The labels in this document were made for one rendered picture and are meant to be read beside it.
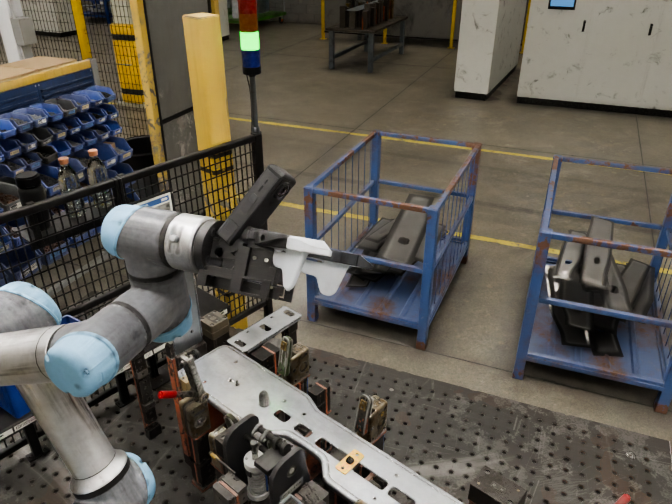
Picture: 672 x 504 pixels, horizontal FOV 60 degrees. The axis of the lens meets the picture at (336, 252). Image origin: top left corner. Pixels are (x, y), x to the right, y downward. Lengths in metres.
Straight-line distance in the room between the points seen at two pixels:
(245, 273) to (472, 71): 8.52
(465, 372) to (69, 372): 2.97
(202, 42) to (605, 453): 1.98
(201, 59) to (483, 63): 7.14
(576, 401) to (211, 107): 2.46
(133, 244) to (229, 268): 0.14
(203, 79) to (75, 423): 1.37
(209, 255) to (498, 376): 2.94
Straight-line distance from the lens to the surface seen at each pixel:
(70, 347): 0.76
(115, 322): 0.78
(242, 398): 1.88
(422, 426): 2.22
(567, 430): 2.33
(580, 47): 8.96
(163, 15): 4.42
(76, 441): 1.24
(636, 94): 9.11
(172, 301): 0.84
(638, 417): 3.59
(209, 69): 2.23
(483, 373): 3.57
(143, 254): 0.80
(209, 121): 2.27
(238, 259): 0.71
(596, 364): 3.58
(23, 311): 1.15
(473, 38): 9.05
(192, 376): 1.75
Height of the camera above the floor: 2.28
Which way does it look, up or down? 29 degrees down
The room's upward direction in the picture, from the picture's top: straight up
